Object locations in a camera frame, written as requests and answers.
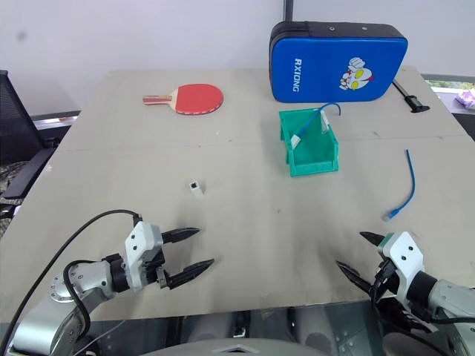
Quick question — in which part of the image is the purple crumpled item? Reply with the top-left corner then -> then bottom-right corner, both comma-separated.
456,88 -> 475,110

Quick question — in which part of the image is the blue RXIONG kick pad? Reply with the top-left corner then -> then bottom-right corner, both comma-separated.
269,20 -> 410,104

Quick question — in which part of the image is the red table tennis paddle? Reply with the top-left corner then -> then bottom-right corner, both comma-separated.
142,83 -> 225,116

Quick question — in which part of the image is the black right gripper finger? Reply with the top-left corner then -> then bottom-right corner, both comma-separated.
335,260 -> 376,298
359,231 -> 389,254

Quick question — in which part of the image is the black office chair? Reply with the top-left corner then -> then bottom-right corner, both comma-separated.
0,69 -> 81,231

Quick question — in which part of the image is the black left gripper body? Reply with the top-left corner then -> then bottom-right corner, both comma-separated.
141,229 -> 167,289

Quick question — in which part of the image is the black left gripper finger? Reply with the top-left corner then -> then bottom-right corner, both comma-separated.
156,257 -> 216,291
161,227 -> 202,245

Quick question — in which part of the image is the black table clamp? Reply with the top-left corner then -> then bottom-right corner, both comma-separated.
392,77 -> 431,113

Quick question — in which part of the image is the blue Ethernet cable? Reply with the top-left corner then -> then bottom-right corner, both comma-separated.
382,148 -> 416,223

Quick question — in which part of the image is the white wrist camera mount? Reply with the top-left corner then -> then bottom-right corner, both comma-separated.
124,221 -> 165,291
381,231 -> 425,302

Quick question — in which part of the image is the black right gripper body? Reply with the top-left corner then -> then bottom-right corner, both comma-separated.
372,234 -> 399,299

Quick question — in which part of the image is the small white adapter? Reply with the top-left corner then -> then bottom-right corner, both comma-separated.
188,179 -> 206,200

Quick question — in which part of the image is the green plastic bin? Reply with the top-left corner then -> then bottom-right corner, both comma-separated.
278,108 -> 340,179

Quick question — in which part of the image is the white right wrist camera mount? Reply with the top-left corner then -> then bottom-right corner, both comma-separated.
381,231 -> 425,302

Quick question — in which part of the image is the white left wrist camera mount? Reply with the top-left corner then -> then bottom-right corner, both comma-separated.
124,221 -> 165,291

